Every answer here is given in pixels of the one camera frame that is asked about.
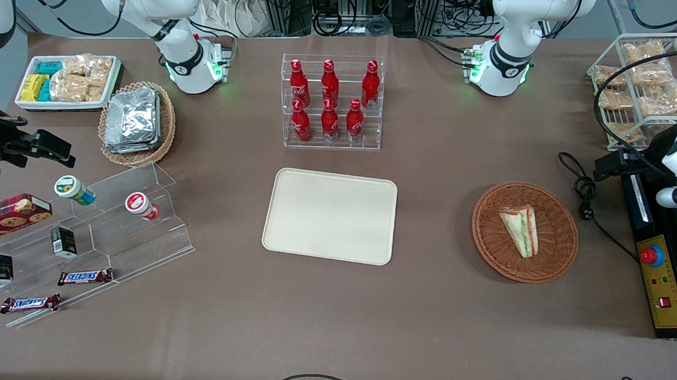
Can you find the brown snickers bar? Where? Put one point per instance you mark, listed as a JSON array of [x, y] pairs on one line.
[[85, 277], [29, 303]]

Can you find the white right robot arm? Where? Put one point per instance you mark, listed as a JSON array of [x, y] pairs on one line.
[[169, 0]]

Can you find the red lid yogurt cup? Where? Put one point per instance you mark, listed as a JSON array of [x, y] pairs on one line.
[[139, 204]]

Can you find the cream plastic serving tray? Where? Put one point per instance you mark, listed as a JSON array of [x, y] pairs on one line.
[[329, 215]]

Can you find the white rectangular snack tray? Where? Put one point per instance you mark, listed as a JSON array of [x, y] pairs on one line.
[[62, 106]]

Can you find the oval tan wicker basket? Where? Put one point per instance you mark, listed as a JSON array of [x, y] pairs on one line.
[[167, 125]]

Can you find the clear bag of biscuits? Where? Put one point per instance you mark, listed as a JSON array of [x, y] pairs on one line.
[[644, 52], [615, 99], [624, 130], [662, 104], [609, 76], [652, 75]]

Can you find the white cloth bags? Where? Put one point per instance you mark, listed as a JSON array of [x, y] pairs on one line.
[[232, 11]]

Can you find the black yellow control box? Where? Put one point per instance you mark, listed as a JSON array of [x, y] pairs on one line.
[[662, 301]]

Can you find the red plaid cookie box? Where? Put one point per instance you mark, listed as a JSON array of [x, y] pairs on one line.
[[9, 215]]

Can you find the clear acrylic bottle rack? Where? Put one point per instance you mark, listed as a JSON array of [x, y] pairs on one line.
[[340, 145]]

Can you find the red cola bottle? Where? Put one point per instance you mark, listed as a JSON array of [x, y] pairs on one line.
[[370, 88], [330, 124], [330, 85], [302, 125], [354, 124], [299, 85]]

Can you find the triangle sandwich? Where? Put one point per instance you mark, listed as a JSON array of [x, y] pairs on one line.
[[521, 229]]

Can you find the teal snack packet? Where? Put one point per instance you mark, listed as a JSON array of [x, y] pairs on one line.
[[45, 91], [49, 68]]

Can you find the silver foil pouch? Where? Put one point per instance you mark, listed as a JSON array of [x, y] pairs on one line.
[[137, 150], [131, 115]]

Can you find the yellow snack packet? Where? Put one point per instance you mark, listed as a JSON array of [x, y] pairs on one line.
[[33, 87]]

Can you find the clear bag of crackers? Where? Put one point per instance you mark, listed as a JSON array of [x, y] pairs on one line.
[[69, 87], [101, 70], [76, 64], [94, 93]]

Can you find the green lid yogurt cup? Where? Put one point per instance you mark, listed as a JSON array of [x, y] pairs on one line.
[[71, 188]]

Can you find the black aluminium rack frame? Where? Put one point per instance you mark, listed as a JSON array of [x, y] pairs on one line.
[[278, 4]]

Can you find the round brown wicker basket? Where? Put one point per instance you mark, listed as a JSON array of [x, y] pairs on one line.
[[559, 245]]

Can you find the clear acrylic step display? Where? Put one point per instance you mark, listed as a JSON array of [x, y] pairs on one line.
[[113, 243]]

